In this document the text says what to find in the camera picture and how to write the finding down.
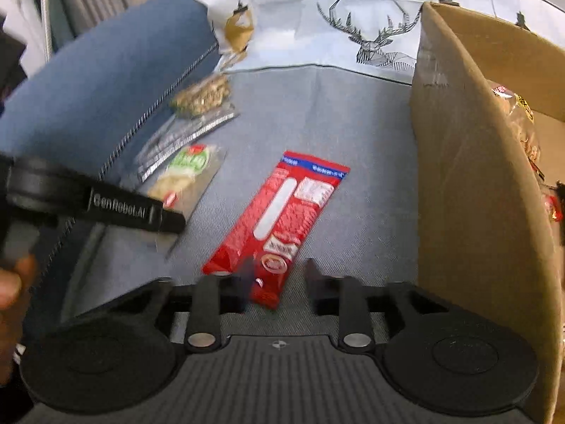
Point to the blue sofa cushion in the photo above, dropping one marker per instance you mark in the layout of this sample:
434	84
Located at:
92	108

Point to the green label snack bag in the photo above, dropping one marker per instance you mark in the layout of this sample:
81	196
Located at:
179	184

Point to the silver foil snack packet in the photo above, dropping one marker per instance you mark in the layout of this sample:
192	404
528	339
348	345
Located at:
176	133

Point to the clear bag of bread snacks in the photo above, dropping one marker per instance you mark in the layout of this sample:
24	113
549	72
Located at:
520	120

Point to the clear bag of nuts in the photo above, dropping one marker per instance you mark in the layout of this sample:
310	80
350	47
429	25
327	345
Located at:
202	97

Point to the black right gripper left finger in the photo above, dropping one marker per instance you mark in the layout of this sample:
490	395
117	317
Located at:
206	302

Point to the person's left hand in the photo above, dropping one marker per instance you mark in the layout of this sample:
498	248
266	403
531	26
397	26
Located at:
15	296

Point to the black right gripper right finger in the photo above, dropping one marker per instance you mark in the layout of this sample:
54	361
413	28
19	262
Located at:
353	303

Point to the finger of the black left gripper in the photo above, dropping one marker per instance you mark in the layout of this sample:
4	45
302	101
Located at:
172	222

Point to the deer print sofa cover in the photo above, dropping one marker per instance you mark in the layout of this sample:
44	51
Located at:
301	88

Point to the brown cardboard box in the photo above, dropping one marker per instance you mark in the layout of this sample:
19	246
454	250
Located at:
486	240

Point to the red snack packet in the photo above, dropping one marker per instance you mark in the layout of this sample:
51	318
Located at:
275	224
553	198

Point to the red snack packet in box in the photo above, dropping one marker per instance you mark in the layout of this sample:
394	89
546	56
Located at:
553	198

